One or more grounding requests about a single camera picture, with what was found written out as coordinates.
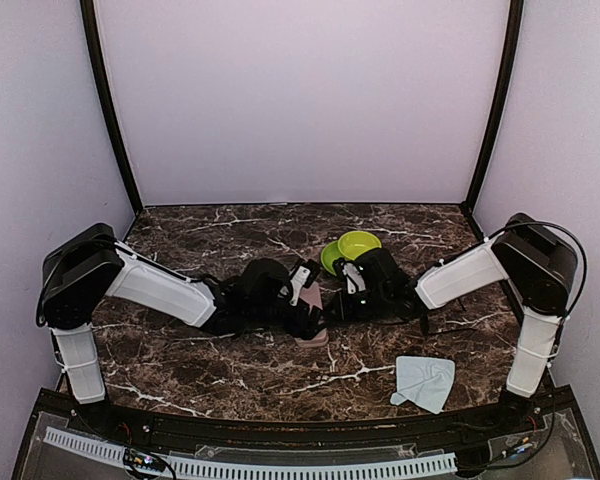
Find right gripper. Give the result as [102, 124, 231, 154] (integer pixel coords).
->
[323, 287, 390, 324]

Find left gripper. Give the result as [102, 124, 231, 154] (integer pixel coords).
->
[247, 298, 333, 341]

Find pink glasses case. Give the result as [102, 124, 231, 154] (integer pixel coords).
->
[295, 282, 329, 348]

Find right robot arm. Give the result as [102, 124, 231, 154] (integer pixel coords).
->
[325, 213, 588, 434]

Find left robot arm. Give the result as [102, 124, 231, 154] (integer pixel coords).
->
[36, 223, 328, 436]

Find black sunglasses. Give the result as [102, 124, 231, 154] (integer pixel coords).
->
[419, 300, 477, 338]

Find green plate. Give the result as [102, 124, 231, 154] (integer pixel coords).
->
[320, 241, 345, 277]

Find green bowl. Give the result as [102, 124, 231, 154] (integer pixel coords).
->
[337, 230, 382, 260]

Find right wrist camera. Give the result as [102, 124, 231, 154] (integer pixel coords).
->
[332, 258, 367, 295]

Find black table front rail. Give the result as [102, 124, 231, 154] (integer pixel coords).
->
[56, 392, 556, 459]

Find white slotted cable duct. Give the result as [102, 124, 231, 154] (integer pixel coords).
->
[43, 427, 457, 479]

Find right black frame post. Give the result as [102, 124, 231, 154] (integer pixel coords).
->
[461, 0, 524, 216]

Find black frame post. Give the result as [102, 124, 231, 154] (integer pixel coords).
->
[79, 0, 144, 216]
[461, 0, 524, 216]

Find left black frame post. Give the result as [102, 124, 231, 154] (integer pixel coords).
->
[79, 0, 144, 216]

